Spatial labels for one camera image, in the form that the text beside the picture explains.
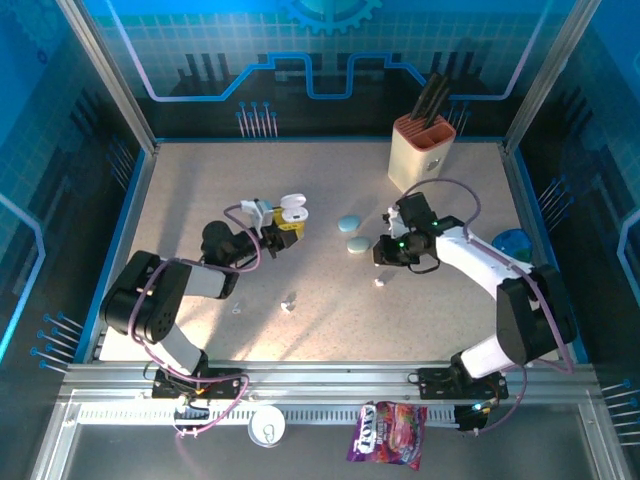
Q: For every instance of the purple candy bag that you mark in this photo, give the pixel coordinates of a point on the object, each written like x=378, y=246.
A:
x=387, y=435

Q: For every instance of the light blue earbuds charging case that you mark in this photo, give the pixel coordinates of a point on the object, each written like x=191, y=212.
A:
x=348, y=224

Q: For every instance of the white earbuds charging case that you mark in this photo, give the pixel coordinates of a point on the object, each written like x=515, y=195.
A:
x=294, y=201

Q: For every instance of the beige knife block orange top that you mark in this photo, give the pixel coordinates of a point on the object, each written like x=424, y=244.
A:
x=415, y=160

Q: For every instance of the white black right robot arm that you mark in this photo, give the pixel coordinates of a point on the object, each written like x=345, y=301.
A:
x=475, y=260

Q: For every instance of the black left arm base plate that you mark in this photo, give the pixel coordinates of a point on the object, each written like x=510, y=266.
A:
x=225, y=377

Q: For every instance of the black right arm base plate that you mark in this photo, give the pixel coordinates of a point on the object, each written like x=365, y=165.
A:
x=435, y=382

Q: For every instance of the white cup blue lid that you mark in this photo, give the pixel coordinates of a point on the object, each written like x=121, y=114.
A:
x=512, y=242

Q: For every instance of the mint earbuds charging case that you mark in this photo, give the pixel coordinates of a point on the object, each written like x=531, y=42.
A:
x=358, y=245

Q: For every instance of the aluminium frame post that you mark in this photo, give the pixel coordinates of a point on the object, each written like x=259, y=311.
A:
x=548, y=75
x=110, y=75

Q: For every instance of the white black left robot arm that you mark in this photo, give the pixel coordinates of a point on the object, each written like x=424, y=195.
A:
x=207, y=281

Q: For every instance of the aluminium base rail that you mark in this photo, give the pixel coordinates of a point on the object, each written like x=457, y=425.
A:
x=325, y=380

